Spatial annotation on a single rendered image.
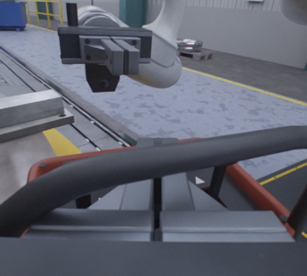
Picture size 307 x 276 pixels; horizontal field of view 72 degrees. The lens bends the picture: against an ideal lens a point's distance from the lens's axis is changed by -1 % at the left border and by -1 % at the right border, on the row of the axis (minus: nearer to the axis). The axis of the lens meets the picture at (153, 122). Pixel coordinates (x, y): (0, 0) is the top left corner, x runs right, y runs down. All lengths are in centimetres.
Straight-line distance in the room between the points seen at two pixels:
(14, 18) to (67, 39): 941
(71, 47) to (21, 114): 104
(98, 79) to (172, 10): 25
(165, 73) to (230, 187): 37
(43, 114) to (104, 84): 99
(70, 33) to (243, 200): 28
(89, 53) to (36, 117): 109
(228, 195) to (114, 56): 17
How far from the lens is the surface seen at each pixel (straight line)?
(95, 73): 40
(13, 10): 972
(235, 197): 22
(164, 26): 54
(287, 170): 122
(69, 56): 33
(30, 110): 135
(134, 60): 23
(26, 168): 109
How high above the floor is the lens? 94
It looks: 27 degrees down
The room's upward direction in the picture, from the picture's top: 5 degrees clockwise
